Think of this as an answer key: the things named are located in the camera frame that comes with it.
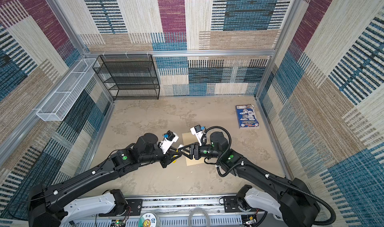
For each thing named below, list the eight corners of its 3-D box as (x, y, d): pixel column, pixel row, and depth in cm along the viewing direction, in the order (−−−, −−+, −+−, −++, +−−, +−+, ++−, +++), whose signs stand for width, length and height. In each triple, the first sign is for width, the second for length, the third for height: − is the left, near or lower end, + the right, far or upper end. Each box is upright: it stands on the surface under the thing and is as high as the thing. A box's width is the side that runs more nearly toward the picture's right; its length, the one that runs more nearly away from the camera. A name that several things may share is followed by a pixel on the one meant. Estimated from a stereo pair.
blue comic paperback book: (239, 130, 104) (241, 126, 101) (234, 108, 117) (236, 104, 113) (258, 130, 104) (260, 126, 101) (251, 108, 117) (253, 104, 113)
